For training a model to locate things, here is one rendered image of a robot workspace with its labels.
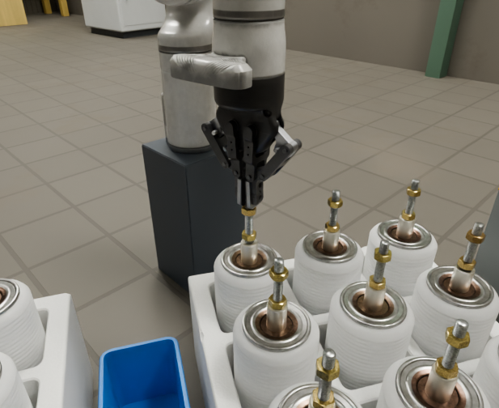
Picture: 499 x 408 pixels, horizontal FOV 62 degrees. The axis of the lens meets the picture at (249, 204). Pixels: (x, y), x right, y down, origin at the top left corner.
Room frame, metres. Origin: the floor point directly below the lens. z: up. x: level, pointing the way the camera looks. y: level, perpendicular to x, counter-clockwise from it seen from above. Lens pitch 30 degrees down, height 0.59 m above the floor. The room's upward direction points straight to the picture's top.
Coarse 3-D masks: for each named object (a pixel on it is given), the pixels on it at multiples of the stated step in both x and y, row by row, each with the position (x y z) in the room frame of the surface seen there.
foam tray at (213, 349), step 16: (192, 288) 0.47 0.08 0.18; (208, 288) 0.47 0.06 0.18; (288, 288) 0.47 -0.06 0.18; (192, 304) 0.45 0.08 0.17; (208, 304) 0.43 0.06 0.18; (192, 320) 0.47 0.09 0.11; (208, 320) 0.40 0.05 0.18; (320, 320) 0.40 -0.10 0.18; (208, 336) 0.38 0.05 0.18; (224, 336) 0.38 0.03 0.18; (320, 336) 0.40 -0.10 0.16; (208, 352) 0.35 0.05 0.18; (224, 352) 0.35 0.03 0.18; (320, 352) 0.35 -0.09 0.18; (416, 352) 0.35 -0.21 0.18; (208, 368) 0.33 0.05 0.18; (224, 368) 0.33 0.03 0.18; (464, 368) 0.33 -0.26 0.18; (208, 384) 0.33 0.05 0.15; (224, 384) 0.31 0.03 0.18; (336, 384) 0.31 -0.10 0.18; (208, 400) 0.34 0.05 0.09; (224, 400) 0.29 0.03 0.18; (368, 400) 0.29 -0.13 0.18
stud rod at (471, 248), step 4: (476, 224) 0.39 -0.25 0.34; (480, 224) 0.39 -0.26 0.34; (476, 228) 0.39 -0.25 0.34; (480, 228) 0.38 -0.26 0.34; (472, 232) 0.39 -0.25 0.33; (476, 232) 0.39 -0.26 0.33; (480, 232) 0.39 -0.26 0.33; (468, 244) 0.39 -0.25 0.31; (472, 244) 0.39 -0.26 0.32; (476, 244) 0.38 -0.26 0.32; (468, 248) 0.39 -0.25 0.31; (472, 248) 0.38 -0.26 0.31; (476, 248) 0.39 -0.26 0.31; (468, 252) 0.39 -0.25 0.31; (472, 252) 0.38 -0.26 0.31; (464, 256) 0.39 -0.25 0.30; (468, 256) 0.39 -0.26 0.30; (472, 256) 0.38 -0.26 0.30; (464, 260) 0.39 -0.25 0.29; (468, 260) 0.38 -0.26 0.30; (472, 260) 0.39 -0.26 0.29
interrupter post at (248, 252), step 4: (244, 240) 0.44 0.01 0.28; (256, 240) 0.44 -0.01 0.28; (244, 244) 0.44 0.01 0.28; (248, 244) 0.44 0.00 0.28; (252, 244) 0.44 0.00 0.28; (256, 244) 0.44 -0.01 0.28; (244, 248) 0.43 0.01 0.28; (248, 248) 0.43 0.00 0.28; (252, 248) 0.43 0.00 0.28; (256, 248) 0.44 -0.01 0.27; (244, 252) 0.43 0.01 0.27; (248, 252) 0.43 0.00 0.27; (252, 252) 0.43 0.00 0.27; (256, 252) 0.44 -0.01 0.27; (244, 256) 0.43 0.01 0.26; (248, 256) 0.43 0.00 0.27; (252, 256) 0.43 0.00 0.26; (256, 256) 0.44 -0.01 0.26; (244, 260) 0.43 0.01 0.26; (248, 260) 0.43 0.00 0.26; (252, 260) 0.43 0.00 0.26; (256, 260) 0.44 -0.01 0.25; (248, 264) 0.43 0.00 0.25; (252, 264) 0.43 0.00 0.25
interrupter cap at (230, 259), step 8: (232, 248) 0.47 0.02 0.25; (240, 248) 0.47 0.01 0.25; (264, 248) 0.47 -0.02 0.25; (224, 256) 0.45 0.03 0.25; (232, 256) 0.45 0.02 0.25; (240, 256) 0.45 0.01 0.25; (264, 256) 0.45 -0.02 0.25; (272, 256) 0.45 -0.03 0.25; (224, 264) 0.43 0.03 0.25; (232, 264) 0.43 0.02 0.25; (240, 264) 0.43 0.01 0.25; (256, 264) 0.43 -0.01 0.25; (264, 264) 0.43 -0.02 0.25; (272, 264) 0.43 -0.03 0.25; (232, 272) 0.41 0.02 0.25; (240, 272) 0.41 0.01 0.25; (248, 272) 0.41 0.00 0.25; (256, 272) 0.41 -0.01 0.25; (264, 272) 0.41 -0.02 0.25
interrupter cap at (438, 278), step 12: (432, 276) 0.41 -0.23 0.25; (444, 276) 0.41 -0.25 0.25; (480, 276) 0.40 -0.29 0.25; (432, 288) 0.38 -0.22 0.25; (444, 288) 0.38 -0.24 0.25; (480, 288) 0.38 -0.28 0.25; (492, 288) 0.38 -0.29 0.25; (444, 300) 0.36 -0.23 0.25; (456, 300) 0.36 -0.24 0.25; (468, 300) 0.36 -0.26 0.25; (480, 300) 0.36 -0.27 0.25; (492, 300) 0.36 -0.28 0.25
